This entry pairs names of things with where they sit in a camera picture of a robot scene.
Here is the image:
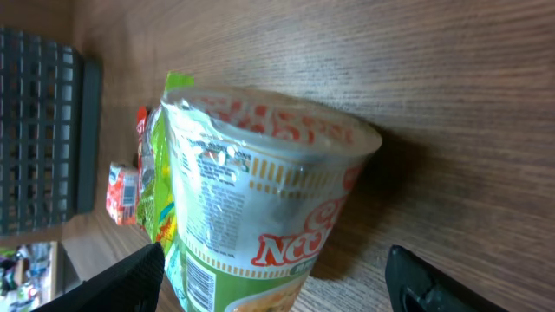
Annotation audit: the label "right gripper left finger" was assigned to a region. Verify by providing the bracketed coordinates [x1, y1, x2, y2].
[36, 243, 165, 312]

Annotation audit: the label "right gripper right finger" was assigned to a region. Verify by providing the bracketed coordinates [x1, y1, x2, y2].
[385, 245, 506, 312]

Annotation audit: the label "green gummy candy bag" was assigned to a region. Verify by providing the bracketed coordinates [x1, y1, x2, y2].
[135, 70, 195, 244]

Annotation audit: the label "small red tissue pack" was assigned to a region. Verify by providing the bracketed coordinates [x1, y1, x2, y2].
[106, 163, 139, 225]

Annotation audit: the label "cup noodles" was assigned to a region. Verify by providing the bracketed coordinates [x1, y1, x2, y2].
[160, 87, 382, 311]

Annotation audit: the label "red chocolate wafer bar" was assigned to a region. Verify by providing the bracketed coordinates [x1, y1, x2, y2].
[136, 107, 150, 169]

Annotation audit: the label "teal snack packet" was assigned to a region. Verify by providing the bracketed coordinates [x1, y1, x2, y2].
[165, 243, 187, 312]

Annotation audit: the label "grey plastic mesh basket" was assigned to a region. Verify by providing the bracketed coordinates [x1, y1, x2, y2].
[1, 28, 102, 237]

